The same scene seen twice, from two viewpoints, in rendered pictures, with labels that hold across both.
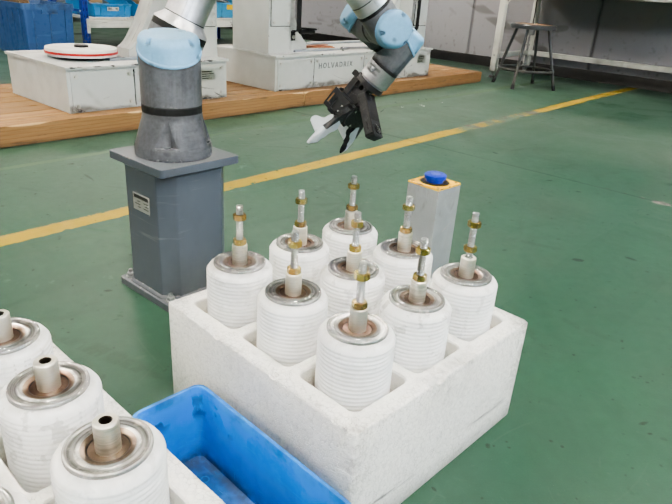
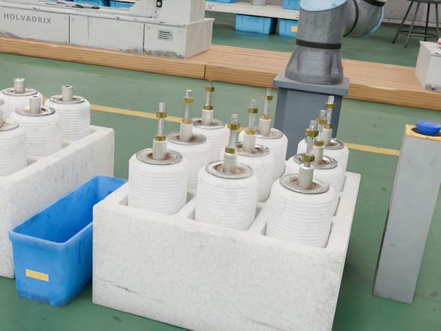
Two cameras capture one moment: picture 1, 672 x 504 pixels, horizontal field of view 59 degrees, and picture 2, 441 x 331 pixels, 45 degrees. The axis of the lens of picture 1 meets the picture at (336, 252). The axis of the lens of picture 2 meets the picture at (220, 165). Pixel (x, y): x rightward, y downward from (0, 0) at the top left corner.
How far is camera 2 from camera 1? 88 cm
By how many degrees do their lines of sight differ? 58
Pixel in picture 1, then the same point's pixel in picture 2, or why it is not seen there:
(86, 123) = (429, 98)
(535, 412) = not seen: outside the picture
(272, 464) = not seen: hidden behind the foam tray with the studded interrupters
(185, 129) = (309, 57)
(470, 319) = (275, 219)
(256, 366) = not seen: hidden behind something
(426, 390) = (168, 224)
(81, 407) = (26, 120)
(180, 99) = (310, 34)
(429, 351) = (206, 209)
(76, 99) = (432, 79)
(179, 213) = (285, 118)
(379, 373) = (142, 187)
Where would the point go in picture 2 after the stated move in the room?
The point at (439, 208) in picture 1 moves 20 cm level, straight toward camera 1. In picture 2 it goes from (407, 155) to (298, 156)
